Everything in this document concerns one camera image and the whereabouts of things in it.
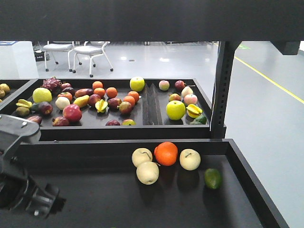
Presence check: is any large green apple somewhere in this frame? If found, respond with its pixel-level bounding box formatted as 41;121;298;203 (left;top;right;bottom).
129;76;145;92
166;100;186;121

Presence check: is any pale yellow pear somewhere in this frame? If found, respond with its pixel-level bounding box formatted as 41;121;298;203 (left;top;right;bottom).
180;149;201;171
136;161;159;185
132;148;153;167

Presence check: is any red apple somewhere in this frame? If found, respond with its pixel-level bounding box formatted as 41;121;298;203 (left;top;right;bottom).
63;104;82;123

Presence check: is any orange fruit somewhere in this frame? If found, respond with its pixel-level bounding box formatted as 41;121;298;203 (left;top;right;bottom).
154;142;178;166

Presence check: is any yellow green pomelo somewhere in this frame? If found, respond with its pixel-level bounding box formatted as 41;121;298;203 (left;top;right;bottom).
32;87;52;103

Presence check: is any black fruit display stand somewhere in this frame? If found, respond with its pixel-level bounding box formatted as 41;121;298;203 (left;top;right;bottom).
0;0;304;228

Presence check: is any grey office chair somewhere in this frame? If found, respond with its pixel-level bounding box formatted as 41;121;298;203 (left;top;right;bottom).
72;41;114;77
43;41;80;72

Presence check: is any yellow star fruit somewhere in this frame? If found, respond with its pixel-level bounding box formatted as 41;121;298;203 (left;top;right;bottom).
186;104;203;119

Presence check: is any green lime fruit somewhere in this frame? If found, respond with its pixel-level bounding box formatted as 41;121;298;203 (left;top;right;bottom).
204;168;222;190

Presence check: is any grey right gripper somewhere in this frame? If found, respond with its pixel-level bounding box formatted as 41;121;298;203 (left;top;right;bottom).
0;114;66;219

